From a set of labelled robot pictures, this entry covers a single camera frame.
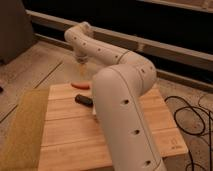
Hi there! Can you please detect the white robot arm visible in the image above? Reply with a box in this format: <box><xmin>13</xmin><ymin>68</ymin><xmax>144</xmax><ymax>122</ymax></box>
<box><xmin>64</xmin><ymin>22</ymin><xmax>167</xmax><ymax>171</ymax></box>

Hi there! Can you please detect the yellow cloth mat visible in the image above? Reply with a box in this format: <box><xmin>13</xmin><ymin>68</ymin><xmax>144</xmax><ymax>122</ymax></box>
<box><xmin>0</xmin><ymin>89</ymin><xmax>49</xmax><ymax>171</ymax></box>

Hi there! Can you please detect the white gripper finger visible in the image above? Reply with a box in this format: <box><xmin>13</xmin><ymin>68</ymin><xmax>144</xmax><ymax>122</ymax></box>
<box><xmin>80</xmin><ymin>64</ymin><xmax>87</xmax><ymax>74</ymax></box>

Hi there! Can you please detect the grey cabinet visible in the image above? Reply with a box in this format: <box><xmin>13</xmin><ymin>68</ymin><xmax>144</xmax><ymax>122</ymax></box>
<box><xmin>0</xmin><ymin>0</ymin><xmax>37</xmax><ymax>64</ymax></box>

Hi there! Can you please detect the black cable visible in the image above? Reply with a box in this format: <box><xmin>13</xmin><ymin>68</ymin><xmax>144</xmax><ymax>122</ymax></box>
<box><xmin>164</xmin><ymin>94</ymin><xmax>213</xmax><ymax>171</ymax></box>

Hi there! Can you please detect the orange red pepper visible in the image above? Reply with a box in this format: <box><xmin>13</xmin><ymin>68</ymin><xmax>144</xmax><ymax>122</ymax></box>
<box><xmin>71</xmin><ymin>83</ymin><xmax>90</xmax><ymax>90</ymax></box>

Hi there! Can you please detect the white metal rail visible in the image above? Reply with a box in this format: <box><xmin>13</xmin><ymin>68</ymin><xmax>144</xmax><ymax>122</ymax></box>
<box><xmin>27</xmin><ymin>10</ymin><xmax>213</xmax><ymax>72</ymax></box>

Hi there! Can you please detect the bamboo cutting board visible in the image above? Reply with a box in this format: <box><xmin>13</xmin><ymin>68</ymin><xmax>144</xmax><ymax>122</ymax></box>
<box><xmin>38</xmin><ymin>84</ymin><xmax>188</xmax><ymax>171</ymax></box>

